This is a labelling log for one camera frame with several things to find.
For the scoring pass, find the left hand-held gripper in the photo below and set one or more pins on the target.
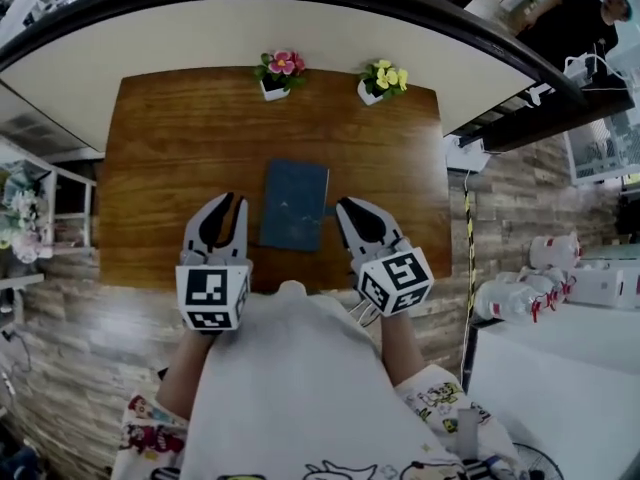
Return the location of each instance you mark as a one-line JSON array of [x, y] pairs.
[[207, 290]]

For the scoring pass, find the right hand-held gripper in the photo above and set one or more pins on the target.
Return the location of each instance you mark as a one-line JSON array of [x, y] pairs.
[[397, 278]]

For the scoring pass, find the blue notebook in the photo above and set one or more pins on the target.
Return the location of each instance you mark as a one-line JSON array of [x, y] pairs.
[[295, 208]]

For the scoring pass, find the person's right forearm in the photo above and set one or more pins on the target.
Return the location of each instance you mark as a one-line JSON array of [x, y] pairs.
[[402, 353]]

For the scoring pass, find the person's left forearm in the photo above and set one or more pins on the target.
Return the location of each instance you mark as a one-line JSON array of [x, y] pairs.
[[187, 373]]

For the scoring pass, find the yellow black striped strip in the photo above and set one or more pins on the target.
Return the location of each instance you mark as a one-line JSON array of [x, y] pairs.
[[469, 248]]

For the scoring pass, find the white power adapter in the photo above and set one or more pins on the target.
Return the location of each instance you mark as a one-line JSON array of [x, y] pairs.
[[465, 153]]

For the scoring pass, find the yellow flower in white pot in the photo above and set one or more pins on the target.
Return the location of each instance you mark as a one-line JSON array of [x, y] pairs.
[[382, 80]]

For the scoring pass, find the white shelf unit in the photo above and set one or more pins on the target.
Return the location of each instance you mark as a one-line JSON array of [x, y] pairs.
[[70, 188]]

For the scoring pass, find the clear plastic bottle red label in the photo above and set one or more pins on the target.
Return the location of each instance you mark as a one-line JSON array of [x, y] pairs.
[[552, 250], [542, 285], [505, 303]]

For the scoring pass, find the pink flower in white pot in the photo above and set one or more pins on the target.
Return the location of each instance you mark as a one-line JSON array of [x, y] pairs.
[[280, 70]]

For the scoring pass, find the person's white cartoon print shirt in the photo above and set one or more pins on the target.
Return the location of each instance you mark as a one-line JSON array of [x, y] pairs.
[[290, 393]]

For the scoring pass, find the pale flower bouquet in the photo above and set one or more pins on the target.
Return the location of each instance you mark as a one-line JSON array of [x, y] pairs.
[[22, 218]]

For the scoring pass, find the white cardboard box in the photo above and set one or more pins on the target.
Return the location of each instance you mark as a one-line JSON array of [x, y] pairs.
[[597, 285]]

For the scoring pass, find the white charging device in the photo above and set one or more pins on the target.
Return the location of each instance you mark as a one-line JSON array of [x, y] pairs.
[[585, 68]]

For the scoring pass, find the black floor fan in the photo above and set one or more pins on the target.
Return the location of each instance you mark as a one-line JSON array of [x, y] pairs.
[[537, 463]]

